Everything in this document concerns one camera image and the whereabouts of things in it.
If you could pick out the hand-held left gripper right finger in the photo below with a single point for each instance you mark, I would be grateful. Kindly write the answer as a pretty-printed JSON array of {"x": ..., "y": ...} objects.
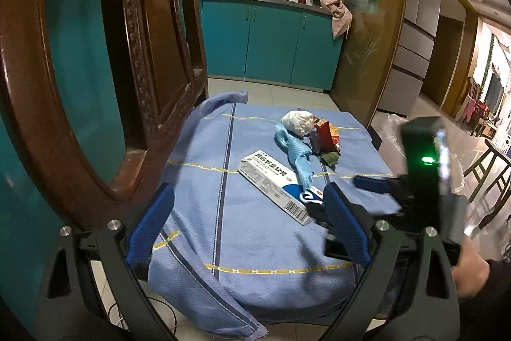
[{"x": 345, "y": 229}]

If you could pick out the red snack wrapper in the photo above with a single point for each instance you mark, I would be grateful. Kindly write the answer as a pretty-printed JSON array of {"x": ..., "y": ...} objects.
[{"x": 325, "y": 137}]

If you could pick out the white ointment box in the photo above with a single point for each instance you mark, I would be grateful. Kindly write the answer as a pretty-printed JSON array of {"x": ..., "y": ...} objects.
[{"x": 271, "y": 177}]

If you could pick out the small blue white packet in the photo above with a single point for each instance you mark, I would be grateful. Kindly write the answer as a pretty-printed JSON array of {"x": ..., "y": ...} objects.
[{"x": 310, "y": 196}]

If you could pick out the blue striped cloth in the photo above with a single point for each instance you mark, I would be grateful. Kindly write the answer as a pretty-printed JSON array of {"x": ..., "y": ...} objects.
[{"x": 259, "y": 257}]

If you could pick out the carved wooden chair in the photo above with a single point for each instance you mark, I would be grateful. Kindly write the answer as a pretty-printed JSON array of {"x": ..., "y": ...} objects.
[{"x": 151, "y": 45}]

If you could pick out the dark wooden stool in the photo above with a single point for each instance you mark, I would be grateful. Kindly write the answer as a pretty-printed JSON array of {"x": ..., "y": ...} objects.
[{"x": 495, "y": 165}]

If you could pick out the person's right hand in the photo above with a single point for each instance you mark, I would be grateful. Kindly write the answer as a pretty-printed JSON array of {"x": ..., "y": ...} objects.
[{"x": 471, "y": 273}]

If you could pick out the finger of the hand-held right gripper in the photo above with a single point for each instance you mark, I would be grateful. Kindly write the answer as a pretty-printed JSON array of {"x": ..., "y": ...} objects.
[
  {"x": 317, "y": 213},
  {"x": 371, "y": 183}
]

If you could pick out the pink chairs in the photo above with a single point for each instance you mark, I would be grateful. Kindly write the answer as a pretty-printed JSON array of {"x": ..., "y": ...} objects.
[{"x": 473, "y": 105}]

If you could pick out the television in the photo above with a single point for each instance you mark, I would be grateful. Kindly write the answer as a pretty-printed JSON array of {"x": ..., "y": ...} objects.
[{"x": 495, "y": 89}]

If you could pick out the wooden glass door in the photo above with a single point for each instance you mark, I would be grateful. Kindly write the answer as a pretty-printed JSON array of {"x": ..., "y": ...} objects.
[{"x": 371, "y": 25}]

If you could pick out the teal side cabinet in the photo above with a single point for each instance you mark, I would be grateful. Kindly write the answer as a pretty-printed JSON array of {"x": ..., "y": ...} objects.
[{"x": 80, "y": 85}]

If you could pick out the teal stove cabinet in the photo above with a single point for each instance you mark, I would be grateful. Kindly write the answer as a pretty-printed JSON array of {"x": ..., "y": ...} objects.
[{"x": 271, "y": 41}]

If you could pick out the white tissue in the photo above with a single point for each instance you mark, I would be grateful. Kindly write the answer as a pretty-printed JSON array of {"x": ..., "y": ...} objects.
[{"x": 297, "y": 122}]

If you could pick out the pink towel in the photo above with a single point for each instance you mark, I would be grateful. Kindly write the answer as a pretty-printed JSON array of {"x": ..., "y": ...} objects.
[{"x": 341, "y": 19}]

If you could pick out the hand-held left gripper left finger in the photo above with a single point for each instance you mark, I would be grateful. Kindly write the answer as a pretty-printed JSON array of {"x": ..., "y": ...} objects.
[{"x": 149, "y": 229}]

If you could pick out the blue face mask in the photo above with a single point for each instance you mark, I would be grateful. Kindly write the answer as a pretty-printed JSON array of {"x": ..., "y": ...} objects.
[{"x": 299, "y": 161}]

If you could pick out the silver refrigerator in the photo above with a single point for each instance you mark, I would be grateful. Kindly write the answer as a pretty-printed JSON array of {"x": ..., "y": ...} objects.
[{"x": 419, "y": 29}]

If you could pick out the small green wrapper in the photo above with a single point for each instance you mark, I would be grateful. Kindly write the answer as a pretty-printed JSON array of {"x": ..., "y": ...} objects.
[{"x": 329, "y": 158}]

